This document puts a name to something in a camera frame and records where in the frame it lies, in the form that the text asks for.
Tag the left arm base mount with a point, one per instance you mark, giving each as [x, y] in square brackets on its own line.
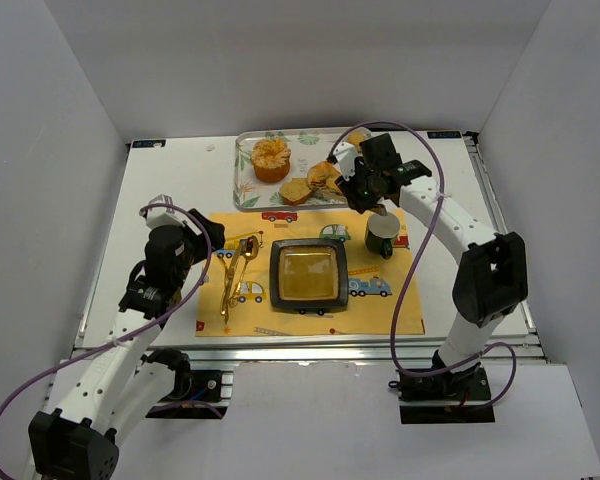
[196, 393]

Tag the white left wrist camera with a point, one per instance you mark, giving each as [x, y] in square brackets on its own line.
[159, 212]

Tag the seeded bread slice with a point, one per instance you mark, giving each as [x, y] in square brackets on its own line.
[295, 192]

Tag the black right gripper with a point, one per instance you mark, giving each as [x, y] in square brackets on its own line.
[359, 189]

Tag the yellow car print placemat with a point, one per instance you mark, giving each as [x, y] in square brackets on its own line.
[373, 282]

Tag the dark green mug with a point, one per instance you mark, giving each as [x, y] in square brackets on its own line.
[381, 234]

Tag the leaf patterned white tray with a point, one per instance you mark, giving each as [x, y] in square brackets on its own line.
[308, 147]

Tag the orange bundt cake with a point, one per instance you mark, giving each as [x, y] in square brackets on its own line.
[270, 159]

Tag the gold fork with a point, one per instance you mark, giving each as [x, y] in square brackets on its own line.
[230, 272]

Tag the small round muffin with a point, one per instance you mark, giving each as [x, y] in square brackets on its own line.
[357, 136]

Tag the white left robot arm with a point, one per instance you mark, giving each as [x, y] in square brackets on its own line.
[82, 436]

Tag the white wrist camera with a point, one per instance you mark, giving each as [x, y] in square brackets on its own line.
[159, 212]
[344, 155]

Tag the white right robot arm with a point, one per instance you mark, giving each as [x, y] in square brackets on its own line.
[491, 279]

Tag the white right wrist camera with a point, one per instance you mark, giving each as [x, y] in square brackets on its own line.
[344, 155]

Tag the metal tongs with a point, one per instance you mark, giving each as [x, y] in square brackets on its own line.
[363, 192]

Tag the gold spoon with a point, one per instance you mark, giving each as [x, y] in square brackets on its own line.
[250, 253]

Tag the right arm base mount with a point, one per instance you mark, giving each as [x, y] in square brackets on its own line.
[444, 399]

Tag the black square plate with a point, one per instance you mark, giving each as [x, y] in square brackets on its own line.
[308, 275]

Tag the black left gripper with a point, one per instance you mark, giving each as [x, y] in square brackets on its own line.
[206, 232]

